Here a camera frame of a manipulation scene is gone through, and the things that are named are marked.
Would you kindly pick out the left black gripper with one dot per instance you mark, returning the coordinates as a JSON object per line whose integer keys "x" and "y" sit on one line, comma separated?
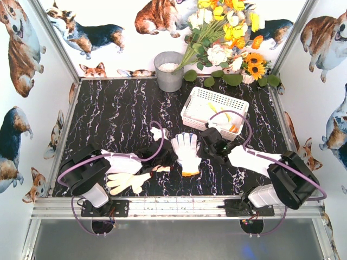
{"x": 165, "y": 154}

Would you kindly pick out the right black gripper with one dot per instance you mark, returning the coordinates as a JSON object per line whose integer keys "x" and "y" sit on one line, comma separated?
{"x": 210, "y": 138}

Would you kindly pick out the white knit glove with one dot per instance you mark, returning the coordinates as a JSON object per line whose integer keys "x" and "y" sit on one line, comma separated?
{"x": 227, "y": 126}
{"x": 186, "y": 147}

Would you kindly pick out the white plastic storage basket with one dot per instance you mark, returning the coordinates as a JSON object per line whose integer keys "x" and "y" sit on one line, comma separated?
{"x": 236, "y": 107}

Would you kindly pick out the yellow dotted knit glove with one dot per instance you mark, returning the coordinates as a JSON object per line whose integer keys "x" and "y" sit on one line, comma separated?
{"x": 204, "y": 111}

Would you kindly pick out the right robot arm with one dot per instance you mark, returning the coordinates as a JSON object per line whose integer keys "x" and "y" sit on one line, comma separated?
{"x": 292, "y": 182}

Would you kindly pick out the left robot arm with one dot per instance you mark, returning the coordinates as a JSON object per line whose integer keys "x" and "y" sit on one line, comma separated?
{"x": 83, "y": 171}

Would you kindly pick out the cream leather glove rear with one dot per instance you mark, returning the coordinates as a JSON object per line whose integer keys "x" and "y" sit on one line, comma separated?
{"x": 161, "y": 169}

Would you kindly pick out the cream leather glove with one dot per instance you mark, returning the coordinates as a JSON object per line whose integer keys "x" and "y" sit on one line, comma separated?
{"x": 118, "y": 182}
{"x": 161, "y": 169}

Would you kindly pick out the cream leather glove front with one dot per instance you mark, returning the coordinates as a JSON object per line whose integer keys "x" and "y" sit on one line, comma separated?
{"x": 118, "y": 182}

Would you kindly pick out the sunflower pot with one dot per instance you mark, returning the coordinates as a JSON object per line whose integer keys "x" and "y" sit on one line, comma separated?
{"x": 254, "y": 67}

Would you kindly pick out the grey metal bucket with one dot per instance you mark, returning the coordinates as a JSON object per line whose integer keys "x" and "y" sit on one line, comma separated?
{"x": 168, "y": 71}

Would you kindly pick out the artificial flower bouquet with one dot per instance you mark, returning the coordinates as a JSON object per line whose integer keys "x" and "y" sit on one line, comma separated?
{"x": 220, "y": 31}

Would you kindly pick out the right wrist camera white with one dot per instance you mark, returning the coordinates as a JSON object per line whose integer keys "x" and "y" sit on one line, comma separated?
{"x": 209, "y": 125}

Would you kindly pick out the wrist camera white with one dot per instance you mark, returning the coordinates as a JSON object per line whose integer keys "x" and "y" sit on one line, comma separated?
{"x": 209, "y": 125}
{"x": 157, "y": 133}

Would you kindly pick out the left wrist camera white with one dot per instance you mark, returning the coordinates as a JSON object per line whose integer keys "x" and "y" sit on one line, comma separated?
{"x": 157, "y": 133}

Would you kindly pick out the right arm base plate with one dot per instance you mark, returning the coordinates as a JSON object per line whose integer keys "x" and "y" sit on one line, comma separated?
{"x": 238, "y": 208}

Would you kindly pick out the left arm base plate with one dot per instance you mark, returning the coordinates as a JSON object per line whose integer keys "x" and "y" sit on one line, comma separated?
{"x": 114, "y": 207}

